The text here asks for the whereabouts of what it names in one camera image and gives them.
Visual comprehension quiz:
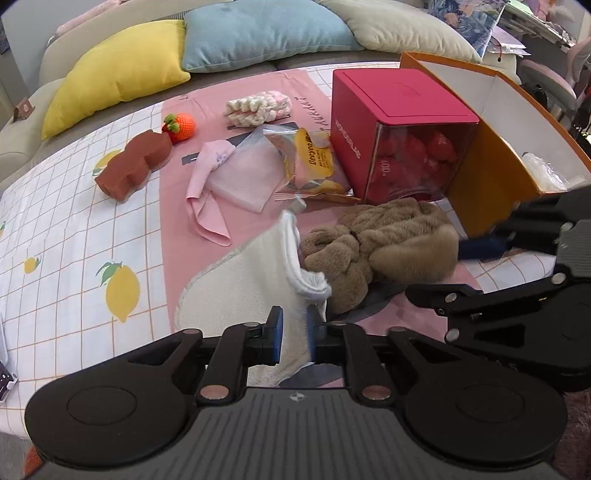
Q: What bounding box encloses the plastic bag with pink foam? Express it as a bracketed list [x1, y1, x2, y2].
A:
[205, 124, 305, 214]

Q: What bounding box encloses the patterned blue pillow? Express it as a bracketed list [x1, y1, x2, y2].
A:
[425, 0, 506, 61]

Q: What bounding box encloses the clear plastic bag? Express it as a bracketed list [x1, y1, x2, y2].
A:
[522, 152, 570, 192]

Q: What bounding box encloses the pink bolster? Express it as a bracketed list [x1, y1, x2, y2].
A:
[55, 0, 125, 35]

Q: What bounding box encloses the pink chair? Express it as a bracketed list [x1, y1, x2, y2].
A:
[519, 34, 591, 112]

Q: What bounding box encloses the beige pillow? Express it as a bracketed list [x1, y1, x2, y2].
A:
[318, 0, 483, 65]

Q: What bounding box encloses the pink mat with bottle print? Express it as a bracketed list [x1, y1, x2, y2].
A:
[159, 71, 483, 388]

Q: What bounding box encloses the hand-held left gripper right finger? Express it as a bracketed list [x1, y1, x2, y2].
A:
[307, 305, 467, 408]

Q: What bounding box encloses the orange cardboard box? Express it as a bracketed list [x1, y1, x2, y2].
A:
[399, 52, 591, 238]

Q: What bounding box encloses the pink white knitted yarn bundle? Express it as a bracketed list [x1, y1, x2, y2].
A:
[225, 90, 293, 130]

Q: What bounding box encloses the cluttered white desk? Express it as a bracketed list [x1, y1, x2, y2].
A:
[489, 0, 583, 58]

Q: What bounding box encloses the yellow pillow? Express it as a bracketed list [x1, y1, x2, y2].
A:
[41, 19, 192, 140]

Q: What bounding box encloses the red box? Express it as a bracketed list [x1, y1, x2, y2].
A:
[331, 68, 481, 204]

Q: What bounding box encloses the white fleece cloth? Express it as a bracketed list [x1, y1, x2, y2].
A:
[174, 210, 333, 388]

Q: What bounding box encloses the beige sofa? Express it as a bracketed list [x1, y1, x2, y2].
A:
[0, 0, 520, 195]

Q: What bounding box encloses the yellow snack packet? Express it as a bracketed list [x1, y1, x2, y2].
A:
[277, 128, 361, 204]

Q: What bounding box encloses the pink cloth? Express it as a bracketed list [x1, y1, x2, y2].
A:
[185, 141, 236, 245]

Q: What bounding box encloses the orange crochet fruit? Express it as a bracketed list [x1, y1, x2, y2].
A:
[161, 113, 195, 145]

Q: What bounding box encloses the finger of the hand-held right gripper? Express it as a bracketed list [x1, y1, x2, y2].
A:
[405, 272, 591, 393]
[459, 187, 591, 259]

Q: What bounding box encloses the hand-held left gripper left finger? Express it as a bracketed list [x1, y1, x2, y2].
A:
[124, 305, 283, 408]

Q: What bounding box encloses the brown furry plush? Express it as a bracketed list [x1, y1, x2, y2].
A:
[300, 198, 460, 315]

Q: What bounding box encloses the brown foam block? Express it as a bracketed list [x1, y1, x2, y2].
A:
[95, 129, 174, 203]

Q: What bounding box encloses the maroon fuzzy cloth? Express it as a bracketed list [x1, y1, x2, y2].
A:
[551, 390, 591, 472]

